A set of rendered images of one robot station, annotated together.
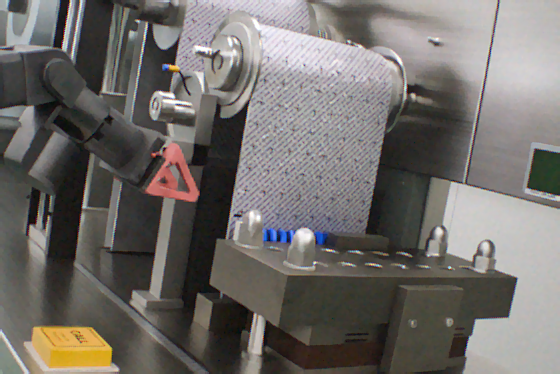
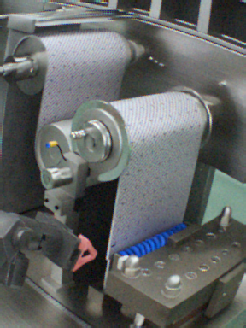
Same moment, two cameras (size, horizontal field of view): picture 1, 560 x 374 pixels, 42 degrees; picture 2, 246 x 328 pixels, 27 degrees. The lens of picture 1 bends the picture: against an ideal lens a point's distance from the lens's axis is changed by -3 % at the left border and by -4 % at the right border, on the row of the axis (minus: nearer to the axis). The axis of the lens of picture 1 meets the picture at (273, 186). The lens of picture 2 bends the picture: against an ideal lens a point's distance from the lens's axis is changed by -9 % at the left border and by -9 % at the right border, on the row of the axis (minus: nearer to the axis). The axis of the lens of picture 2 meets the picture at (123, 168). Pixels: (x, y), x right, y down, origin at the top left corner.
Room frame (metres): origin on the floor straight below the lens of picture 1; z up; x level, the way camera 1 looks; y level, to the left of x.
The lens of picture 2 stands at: (0.14, 0.30, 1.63)
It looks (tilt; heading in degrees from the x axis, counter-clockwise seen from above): 25 degrees down; 343
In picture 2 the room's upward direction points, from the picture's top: 10 degrees clockwise
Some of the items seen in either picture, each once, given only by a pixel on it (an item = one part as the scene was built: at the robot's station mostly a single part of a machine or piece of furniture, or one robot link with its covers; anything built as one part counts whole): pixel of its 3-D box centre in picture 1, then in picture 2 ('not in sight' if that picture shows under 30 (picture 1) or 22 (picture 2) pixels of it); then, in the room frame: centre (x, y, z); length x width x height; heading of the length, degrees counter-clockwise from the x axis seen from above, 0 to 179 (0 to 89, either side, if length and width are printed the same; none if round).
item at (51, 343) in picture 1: (71, 347); not in sight; (0.77, 0.19, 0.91); 0.07 x 0.07 x 0.02; 34
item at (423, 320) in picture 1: (423, 329); (227, 290); (0.91, -0.22, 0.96); 0.10 x 0.03 x 0.11; 124
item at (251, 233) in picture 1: (252, 227); (132, 265); (0.92, 0.02, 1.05); 0.04 x 0.04 x 0.04
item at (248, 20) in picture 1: (231, 64); (98, 139); (1.03, 0.08, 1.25); 0.15 x 0.01 x 0.15; 34
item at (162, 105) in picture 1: (162, 106); (50, 178); (1.02, 0.17, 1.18); 0.04 x 0.02 x 0.04; 34
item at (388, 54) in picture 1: (372, 93); (184, 119); (1.18, -0.13, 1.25); 0.15 x 0.01 x 0.15; 34
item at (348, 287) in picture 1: (373, 281); (197, 265); (0.98, -0.15, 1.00); 0.40 x 0.16 x 0.06; 124
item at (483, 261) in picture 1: (485, 255); not in sight; (1.03, -0.31, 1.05); 0.04 x 0.04 x 0.04
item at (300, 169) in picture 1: (310, 179); (155, 204); (1.05, -0.05, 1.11); 0.23 x 0.01 x 0.18; 124
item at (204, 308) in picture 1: (289, 311); (139, 276); (1.06, -0.05, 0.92); 0.28 x 0.04 x 0.04; 124
